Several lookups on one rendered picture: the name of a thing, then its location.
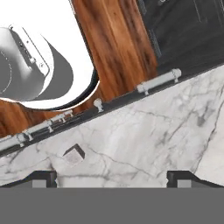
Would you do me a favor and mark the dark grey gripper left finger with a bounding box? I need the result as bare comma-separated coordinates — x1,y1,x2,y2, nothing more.
0,170,58,189

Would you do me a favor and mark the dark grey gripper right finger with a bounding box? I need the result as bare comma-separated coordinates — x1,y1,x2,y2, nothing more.
166,170,224,189

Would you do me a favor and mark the white sugar cube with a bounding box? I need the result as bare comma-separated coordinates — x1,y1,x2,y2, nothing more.
62,143,87,167

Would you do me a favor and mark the silver round knob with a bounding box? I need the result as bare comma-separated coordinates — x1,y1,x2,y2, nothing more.
93,97,105,114

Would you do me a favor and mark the dark appliance front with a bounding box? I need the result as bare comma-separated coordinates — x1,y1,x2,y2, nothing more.
136,0,224,77

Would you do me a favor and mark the white and black round object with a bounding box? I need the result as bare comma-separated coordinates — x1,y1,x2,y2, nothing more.
0,0,101,112

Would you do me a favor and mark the short silver cupboard handle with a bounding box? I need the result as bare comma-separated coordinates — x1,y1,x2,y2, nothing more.
50,108,74,124

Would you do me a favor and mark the long silver drawer handle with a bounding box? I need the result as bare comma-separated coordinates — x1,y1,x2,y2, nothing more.
136,67,183,96

